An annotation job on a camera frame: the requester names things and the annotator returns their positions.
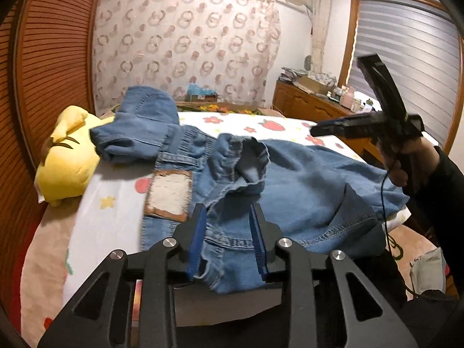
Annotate bed with floral sheet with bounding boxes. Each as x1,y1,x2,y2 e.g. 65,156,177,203
20,106,414,338

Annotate grey striped window blind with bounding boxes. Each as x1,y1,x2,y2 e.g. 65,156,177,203
347,0,464,146

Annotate wooden cabinet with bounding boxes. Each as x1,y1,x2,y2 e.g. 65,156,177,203
272,80,452,162

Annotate circle patterned curtain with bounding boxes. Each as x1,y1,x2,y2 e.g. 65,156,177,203
92,0,284,112

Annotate blue denim pants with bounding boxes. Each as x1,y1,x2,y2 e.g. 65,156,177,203
89,86,180,162
143,125,411,295

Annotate open flat cardboard box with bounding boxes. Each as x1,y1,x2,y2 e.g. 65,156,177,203
296,75,331,95

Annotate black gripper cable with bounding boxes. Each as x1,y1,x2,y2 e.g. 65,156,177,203
380,159,401,260

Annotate yellow plush toy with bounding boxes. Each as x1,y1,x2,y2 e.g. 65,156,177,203
34,105,101,208

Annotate person's right hand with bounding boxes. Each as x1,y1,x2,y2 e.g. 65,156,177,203
376,136,440,194

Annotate person's right forearm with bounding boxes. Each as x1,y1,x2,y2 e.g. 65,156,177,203
402,146,464,300

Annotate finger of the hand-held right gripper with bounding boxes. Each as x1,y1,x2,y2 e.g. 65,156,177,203
310,113,379,139
357,53,408,117

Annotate wrapped air conditioner pipe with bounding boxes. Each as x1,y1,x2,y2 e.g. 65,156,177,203
311,0,338,77

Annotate green floral blanket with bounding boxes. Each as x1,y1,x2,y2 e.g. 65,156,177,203
176,101,273,115

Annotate cardboard box with blue cloth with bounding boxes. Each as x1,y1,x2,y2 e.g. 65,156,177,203
186,84,219,103

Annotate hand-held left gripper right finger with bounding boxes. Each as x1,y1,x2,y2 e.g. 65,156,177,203
250,203,418,348

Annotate folded blue denim pants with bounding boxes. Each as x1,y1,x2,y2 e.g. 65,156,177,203
89,86,180,162

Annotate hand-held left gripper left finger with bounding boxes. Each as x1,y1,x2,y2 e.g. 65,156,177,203
37,203,208,348

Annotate wooden louvered wardrobe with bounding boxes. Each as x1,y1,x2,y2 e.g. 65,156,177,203
0,0,106,207

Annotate pink patterned rug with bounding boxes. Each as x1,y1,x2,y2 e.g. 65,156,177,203
384,221,458,298

